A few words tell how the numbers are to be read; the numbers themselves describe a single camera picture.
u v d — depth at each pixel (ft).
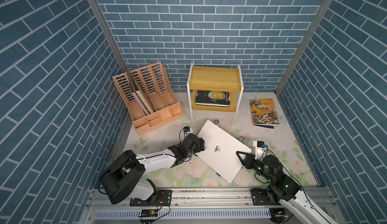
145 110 3.03
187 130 2.59
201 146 2.58
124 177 1.39
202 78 2.72
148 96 3.96
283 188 1.92
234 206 2.41
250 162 2.28
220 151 2.73
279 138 3.16
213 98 3.07
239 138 2.70
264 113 3.46
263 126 3.33
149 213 2.35
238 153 2.54
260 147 2.36
